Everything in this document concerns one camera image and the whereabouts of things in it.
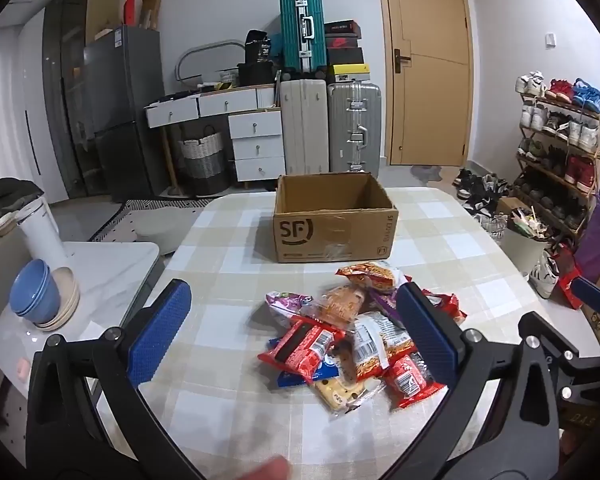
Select person's left hand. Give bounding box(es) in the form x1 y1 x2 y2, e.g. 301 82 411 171
240 456 294 480

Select stack of beige bowls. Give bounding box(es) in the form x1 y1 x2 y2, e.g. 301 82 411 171
35 267 81 331

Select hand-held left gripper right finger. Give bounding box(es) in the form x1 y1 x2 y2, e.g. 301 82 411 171
390 281 564 480

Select stack of blue bowls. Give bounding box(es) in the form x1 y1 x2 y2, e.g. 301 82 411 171
9 259 61 325

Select woven laundry basket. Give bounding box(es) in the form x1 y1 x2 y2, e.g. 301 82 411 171
177 127 231 196

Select black storage box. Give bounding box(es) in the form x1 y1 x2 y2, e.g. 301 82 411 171
237 62 276 86

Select pile of shoes on floor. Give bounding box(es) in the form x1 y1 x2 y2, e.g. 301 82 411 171
455 167 511 231

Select red carton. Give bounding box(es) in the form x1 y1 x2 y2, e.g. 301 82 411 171
555 245 586 311

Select purple snack packet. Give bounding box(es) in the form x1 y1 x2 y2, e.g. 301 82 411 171
265 290 316 328

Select white marble side table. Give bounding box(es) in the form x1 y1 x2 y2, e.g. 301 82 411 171
0 241 162 431

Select white curtain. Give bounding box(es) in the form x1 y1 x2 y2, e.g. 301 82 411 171
0 30 26 183

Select rows of shoes on rack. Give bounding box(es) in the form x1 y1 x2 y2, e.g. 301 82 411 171
516 71 600 231

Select pile of assorted snack packets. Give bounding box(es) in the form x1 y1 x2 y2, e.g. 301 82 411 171
257 261 468 416

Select white kettle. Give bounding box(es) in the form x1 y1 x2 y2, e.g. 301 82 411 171
17 195 68 273

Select dark glass cabinet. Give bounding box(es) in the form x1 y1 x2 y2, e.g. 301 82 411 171
42 0 121 196

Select teal suitcase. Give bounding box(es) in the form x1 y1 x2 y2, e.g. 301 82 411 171
280 0 327 73

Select black and white patterned rug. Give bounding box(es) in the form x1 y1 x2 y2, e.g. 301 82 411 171
87 197 216 241

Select red snack packet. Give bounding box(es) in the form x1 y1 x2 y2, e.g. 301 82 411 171
257 316 348 378

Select white drawer cabinet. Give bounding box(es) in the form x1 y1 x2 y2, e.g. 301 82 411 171
146 84 287 183

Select yellow and black shoe box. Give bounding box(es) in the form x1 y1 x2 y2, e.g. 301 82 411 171
330 63 370 83

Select brown cardboard box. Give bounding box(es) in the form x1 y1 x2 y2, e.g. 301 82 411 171
273 172 400 264

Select silver suitcase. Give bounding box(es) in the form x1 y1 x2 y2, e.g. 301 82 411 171
327 82 382 178

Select oval grey framed mirror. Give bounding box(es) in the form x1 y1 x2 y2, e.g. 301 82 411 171
176 40 246 83

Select round white stool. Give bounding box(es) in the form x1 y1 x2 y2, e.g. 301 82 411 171
135 215 193 256

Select plain black shoe box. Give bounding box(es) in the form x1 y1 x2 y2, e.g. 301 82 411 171
327 47 365 66

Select folded brown cardboard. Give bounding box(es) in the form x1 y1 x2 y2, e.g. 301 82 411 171
140 0 162 31

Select black paper bag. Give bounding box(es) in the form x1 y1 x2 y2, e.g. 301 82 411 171
244 30 273 63

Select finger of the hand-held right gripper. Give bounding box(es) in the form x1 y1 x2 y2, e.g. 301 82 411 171
519 311 584 362
570 276 600 322

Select grey refrigerator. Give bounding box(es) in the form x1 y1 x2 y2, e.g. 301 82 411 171
83 25 168 201

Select white wardrobe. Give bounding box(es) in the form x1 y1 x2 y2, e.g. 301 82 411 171
19 10 68 203

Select dark cloth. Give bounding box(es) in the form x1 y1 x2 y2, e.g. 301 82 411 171
0 180 41 221

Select checked tablecloth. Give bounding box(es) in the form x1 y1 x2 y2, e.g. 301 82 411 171
95 182 571 480

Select wooden door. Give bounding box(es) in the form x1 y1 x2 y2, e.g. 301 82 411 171
375 0 476 167

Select white sneaker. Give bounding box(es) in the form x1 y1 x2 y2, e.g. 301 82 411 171
530 252 561 298

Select beige suitcase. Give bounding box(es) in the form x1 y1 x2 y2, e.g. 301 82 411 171
279 79 331 176

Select white trash bin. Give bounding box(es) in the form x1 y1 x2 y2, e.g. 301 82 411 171
500 210 551 276

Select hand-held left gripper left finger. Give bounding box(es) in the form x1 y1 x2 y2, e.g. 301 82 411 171
25 279 203 480

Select orange biscuit snack packet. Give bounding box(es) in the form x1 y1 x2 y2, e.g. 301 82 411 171
312 284 368 328

